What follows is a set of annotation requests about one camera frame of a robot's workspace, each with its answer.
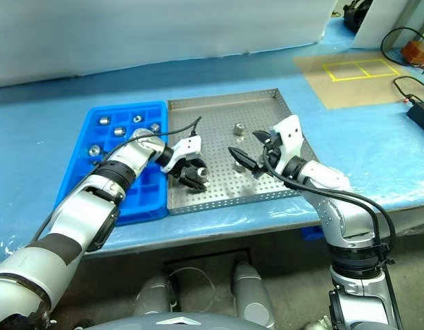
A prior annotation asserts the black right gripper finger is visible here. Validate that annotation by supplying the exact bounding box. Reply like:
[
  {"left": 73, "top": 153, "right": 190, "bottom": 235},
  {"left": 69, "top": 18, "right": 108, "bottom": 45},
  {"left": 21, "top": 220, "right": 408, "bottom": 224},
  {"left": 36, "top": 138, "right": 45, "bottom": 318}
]
[
  {"left": 228, "top": 146, "right": 266, "bottom": 175},
  {"left": 252, "top": 130, "right": 274, "bottom": 145}
]

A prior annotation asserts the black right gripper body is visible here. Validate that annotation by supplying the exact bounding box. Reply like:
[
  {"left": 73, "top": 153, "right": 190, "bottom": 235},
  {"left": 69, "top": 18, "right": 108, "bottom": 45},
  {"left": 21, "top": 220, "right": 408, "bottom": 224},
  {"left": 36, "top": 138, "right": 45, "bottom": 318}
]
[{"left": 252, "top": 135, "right": 285, "bottom": 179}]

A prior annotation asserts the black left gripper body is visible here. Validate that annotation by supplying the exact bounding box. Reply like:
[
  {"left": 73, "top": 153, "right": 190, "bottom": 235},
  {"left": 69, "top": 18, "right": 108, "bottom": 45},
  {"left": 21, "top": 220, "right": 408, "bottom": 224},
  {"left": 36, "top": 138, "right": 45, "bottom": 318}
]
[{"left": 172, "top": 157, "right": 199, "bottom": 182}]

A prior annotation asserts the blue compartment tray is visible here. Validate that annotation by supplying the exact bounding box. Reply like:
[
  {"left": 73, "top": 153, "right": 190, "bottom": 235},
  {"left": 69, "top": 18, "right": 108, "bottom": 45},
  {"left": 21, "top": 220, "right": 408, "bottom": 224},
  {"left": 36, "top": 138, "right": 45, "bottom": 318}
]
[{"left": 52, "top": 100, "right": 170, "bottom": 227}]

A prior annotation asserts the perforated steel tray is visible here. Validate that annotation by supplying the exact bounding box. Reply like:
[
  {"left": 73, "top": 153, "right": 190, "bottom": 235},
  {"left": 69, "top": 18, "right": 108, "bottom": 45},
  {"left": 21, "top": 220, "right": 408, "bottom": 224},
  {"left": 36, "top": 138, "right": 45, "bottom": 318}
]
[{"left": 166, "top": 88, "right": 322, "bottom": 217}]

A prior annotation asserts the black floor mat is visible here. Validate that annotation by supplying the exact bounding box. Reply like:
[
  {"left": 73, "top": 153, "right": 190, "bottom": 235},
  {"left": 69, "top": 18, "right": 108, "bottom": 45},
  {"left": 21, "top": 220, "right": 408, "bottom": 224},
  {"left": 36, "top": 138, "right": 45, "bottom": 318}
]
[{"left": 163, "top": 249, "right": 251, "bottom": 276}]

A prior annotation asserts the blue plastic crate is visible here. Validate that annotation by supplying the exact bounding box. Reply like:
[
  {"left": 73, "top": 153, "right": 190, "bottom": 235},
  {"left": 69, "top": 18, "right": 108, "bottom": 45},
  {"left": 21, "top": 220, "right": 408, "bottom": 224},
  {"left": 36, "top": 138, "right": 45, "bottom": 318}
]
[{"left": 300, "top": 226, "right": 325, "bottom": 243}]

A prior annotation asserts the brown mat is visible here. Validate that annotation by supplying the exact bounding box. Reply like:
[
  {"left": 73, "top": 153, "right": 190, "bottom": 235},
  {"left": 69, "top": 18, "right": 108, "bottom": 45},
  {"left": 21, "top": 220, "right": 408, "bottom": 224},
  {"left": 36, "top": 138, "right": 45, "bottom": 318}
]
[{"left": 292, "top": 51, "right": 424, "bottom": 111}]

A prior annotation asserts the grey rounded left robot leg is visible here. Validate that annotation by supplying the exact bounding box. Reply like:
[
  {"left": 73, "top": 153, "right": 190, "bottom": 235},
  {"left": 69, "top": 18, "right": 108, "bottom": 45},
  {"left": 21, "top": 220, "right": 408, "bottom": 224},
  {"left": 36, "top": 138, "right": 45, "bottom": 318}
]
[{"left": 134, "top": 274, "right": 175, "bottom": 317}]

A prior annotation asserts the grey rounded robot leg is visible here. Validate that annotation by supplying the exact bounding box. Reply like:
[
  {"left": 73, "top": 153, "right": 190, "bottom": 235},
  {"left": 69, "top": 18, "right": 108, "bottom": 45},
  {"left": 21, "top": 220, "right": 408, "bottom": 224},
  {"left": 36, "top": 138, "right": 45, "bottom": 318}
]
[
  {"left": 134, "top": 274, "right": 175, "bottom": 317},
  {"left": 230, "top": 261, "right": 276, "bottom": 330}
]

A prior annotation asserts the grey rounded right robot leg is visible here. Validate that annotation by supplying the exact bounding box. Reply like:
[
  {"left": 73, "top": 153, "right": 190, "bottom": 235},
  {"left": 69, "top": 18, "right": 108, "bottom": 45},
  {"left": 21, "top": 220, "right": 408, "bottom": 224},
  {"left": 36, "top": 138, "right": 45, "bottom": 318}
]
[{"left": 230, "top": 261, "right": 276, "bottom": 330}]

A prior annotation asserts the white backdrop panel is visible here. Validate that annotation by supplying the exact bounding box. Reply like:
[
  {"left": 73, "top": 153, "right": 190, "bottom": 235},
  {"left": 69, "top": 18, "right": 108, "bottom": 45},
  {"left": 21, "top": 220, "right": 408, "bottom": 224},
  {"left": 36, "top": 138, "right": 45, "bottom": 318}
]
[{"left": 0, "top": 0, "right": 339, "bottom": 91}]

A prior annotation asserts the grey robot torso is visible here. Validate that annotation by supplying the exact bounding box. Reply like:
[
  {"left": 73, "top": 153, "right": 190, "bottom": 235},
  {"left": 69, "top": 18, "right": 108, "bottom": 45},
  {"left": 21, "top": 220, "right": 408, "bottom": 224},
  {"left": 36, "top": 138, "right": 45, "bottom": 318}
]
[{"left": 84, "top": 311, "right": 267, "bottom": 330}]

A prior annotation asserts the blue plastic table cover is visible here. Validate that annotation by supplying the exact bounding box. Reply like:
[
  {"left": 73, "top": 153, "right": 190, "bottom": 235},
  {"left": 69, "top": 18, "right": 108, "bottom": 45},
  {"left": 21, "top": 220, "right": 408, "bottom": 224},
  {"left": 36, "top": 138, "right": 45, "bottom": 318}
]
[{"left": 0, "top": 15, "right": 424, "bottom": 265}]

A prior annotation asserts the black bag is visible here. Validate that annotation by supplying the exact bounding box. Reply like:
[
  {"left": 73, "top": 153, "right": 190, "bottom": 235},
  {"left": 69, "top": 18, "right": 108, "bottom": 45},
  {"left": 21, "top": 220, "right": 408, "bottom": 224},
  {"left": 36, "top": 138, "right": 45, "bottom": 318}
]
[{"left": 342, "top": 0, "right": 374, "bottom": 34}]

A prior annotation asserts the black power adapter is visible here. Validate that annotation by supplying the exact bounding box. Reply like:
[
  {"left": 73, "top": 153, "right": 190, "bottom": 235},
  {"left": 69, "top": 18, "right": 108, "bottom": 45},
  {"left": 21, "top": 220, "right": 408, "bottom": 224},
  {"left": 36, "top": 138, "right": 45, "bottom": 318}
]
[{"left": 405, "top": 99, "right": 424, "bottom": 137}]

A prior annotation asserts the white leaning board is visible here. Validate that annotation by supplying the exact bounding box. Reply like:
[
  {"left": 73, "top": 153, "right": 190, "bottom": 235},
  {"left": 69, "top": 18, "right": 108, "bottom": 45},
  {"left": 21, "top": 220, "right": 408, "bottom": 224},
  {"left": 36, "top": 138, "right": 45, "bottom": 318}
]
[{"left": 352, "top": 0, "right": 424, "bottom": 49}]

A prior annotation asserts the orange brown block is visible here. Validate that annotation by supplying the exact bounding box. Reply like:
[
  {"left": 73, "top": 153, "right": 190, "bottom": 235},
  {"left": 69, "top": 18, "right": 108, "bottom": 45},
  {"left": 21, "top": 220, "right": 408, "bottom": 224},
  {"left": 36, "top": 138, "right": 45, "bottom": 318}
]
[{"left": 400, "top": 40, "right": 424, "bottom": 65}]

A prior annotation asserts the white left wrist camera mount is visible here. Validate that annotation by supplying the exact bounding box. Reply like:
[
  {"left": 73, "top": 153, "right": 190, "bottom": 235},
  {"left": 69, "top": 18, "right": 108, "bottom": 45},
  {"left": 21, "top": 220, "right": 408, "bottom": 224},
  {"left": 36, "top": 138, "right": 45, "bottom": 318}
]
[{"left": 160, "top": 135, "right": 203, "bottom": 173}]

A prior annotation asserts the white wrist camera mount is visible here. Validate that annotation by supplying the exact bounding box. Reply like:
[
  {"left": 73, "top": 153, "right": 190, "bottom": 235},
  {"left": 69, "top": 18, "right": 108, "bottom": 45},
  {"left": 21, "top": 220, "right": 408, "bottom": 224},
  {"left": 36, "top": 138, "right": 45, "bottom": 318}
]
[
  {"left": 160, "top": 135, "right": 203, "bottom": 173},
  {"left": 271, "top": 115, "right": 304, "bottom": 162}
]

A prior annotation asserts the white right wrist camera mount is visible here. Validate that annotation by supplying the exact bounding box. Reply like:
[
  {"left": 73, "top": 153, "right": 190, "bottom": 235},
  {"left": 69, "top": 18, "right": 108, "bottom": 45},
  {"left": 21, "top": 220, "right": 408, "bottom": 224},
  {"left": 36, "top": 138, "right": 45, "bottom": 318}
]
[{"left": 271, "top": 115, "right": 304, "bottom": 162}]

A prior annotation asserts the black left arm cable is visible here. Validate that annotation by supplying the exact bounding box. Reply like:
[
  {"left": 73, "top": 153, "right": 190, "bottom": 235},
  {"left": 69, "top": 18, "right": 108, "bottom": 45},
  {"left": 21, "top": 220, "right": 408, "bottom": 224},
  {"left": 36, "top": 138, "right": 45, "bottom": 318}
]
[{"left": 29, "top": 116, "right": 203, "bottom": 245}]

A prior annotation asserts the thin white floor cable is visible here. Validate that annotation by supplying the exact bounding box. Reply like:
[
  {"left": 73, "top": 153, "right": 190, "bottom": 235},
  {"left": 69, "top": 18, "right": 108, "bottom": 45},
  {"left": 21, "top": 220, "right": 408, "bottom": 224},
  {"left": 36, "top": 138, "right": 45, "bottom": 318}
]
[{"left": 168, "top": 266, "right": 216, "bottom": 314}]

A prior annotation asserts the black adapter cable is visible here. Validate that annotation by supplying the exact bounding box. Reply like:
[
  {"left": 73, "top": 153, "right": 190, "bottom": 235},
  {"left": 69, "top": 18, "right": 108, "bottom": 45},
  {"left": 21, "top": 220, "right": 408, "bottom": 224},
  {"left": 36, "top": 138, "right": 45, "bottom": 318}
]
[{"left": 392, "top": 75, "right": 423, "bottom": 104}]

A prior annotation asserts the black looped cable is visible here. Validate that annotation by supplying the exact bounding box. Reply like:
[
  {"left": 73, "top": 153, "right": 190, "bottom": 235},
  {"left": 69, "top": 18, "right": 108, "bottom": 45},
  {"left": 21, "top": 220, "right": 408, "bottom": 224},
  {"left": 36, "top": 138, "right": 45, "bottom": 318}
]
[{"left": 380, "top": 27, "right": 424, "bottom": 72}]

